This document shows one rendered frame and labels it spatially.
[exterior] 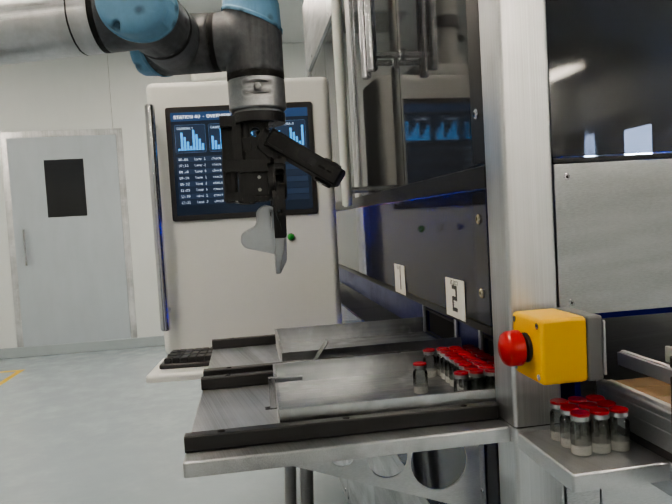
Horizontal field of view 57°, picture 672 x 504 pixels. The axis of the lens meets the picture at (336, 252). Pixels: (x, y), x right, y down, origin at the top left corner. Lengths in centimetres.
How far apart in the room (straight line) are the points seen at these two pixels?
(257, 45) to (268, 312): 104
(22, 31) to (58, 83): 588
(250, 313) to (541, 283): 109
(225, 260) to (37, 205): 493
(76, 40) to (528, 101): 52
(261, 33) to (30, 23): 26
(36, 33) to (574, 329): 66
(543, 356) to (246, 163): 42
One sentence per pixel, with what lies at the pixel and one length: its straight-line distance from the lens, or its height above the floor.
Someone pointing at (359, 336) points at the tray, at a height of 88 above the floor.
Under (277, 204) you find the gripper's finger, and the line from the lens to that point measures 78.
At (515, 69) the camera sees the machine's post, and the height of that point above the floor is 132.
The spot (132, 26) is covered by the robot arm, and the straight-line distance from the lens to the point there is 71.
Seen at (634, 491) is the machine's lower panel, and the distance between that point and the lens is 92.
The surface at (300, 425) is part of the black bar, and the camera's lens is 79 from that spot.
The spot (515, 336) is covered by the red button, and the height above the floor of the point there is 101.
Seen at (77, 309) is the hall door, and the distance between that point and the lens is 652.
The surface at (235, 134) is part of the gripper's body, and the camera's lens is 82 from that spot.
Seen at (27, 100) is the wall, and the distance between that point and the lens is 670.
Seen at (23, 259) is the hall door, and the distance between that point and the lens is 661.
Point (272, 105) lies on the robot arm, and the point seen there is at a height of 130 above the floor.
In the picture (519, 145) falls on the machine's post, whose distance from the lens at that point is 78.
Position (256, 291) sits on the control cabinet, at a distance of 173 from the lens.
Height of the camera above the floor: 115
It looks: 3 degrees down
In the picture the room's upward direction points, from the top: 3 degrees counter-clockwise
